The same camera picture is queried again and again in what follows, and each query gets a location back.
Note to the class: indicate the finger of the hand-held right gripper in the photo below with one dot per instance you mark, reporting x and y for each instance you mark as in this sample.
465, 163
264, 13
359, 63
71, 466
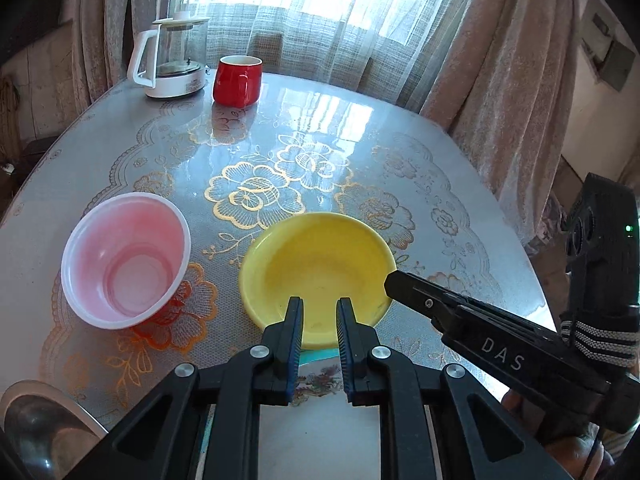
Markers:
410, 290

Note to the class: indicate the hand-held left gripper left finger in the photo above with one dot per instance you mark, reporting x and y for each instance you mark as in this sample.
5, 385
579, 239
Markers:
295, 340

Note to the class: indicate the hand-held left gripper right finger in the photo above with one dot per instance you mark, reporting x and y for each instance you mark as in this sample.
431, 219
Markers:
345, 340

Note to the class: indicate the large teal plate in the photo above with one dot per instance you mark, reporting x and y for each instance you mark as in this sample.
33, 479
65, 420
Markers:
320, 356

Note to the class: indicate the yellow plastic bowl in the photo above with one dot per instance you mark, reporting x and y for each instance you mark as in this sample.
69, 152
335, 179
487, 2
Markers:
310, 265

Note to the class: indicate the small white floral plate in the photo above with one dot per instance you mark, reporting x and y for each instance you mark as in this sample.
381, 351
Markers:
320, 435

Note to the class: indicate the stainless steel bowl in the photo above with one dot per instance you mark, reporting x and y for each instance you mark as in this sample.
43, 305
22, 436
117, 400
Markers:
35, 435

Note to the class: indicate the person's right hand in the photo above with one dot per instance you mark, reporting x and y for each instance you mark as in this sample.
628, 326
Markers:
575, 460

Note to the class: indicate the beige patterned curtain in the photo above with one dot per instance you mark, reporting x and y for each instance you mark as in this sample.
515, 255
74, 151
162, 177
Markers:
500, 85
100, 35

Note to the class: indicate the white sheer curtain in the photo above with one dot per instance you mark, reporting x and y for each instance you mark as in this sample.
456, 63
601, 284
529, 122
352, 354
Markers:
325, 45

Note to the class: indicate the red mug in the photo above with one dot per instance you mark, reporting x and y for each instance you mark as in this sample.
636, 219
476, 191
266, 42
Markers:
235, 85

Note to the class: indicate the white glass electric kettle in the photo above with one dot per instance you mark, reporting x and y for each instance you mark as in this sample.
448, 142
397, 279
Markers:
175, 85

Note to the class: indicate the grey wall fuse box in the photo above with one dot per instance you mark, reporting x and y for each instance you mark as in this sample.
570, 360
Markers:
617, 67

